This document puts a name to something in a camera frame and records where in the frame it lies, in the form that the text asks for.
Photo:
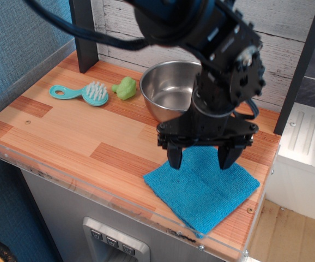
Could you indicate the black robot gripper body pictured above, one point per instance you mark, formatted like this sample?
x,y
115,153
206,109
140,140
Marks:
x,y
200,126

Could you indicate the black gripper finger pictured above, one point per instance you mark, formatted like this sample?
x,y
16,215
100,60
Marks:
x,y
227,155
174,155

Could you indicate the blue knitted cloth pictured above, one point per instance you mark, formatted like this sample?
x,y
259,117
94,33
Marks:
x,y
200,193

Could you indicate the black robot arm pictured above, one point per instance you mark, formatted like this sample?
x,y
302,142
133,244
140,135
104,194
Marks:
x,y
232,73

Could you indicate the stainless steel bowl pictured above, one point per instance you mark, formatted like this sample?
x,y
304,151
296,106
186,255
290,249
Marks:
x,y
167,88

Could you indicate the white ribbed side counter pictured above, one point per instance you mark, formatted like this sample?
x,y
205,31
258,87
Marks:
x,y
292,182

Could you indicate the clear acrylic table guard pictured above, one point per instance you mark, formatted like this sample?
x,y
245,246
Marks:
x,y
235,229

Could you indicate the teal toy hair brush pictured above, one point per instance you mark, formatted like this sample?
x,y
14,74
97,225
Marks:
x,y
94,94

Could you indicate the silver dispenser button panel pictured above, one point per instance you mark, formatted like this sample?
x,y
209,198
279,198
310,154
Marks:
x,y
108,244

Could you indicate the grey cabinet front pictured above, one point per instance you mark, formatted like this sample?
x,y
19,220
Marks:
x,y
124,202

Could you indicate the dark grey right post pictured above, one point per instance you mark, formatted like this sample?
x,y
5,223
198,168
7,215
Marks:
x,y
299,73

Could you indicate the dark grey post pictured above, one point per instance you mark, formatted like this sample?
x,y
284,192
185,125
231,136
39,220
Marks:
x,y
82,16
299,73

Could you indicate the dark grey left post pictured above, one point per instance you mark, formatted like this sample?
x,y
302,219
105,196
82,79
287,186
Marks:
x,y
82,16

